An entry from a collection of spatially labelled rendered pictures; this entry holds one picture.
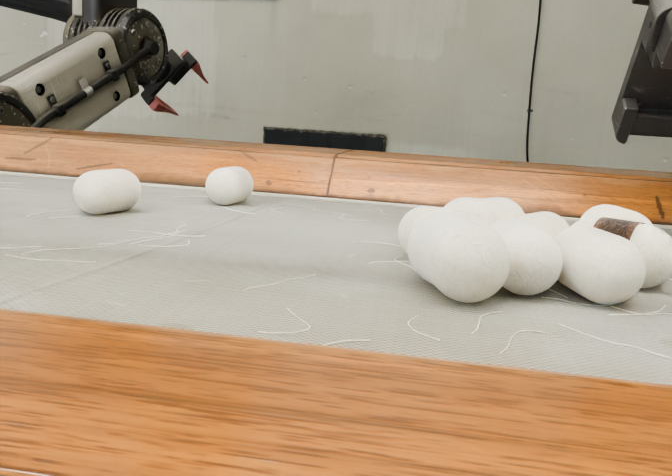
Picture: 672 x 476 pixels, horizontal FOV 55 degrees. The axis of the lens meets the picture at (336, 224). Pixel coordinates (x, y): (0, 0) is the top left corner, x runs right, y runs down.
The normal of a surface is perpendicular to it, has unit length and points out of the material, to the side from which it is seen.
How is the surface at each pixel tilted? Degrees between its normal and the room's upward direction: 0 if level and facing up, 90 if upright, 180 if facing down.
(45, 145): 45
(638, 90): 128
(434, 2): 90
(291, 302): 0
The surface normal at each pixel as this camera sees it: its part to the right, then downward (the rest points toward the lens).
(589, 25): -0.22, 0.14
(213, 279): 0.07, -0.98
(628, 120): -0.15, 0.72
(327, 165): -0.07, -0.59
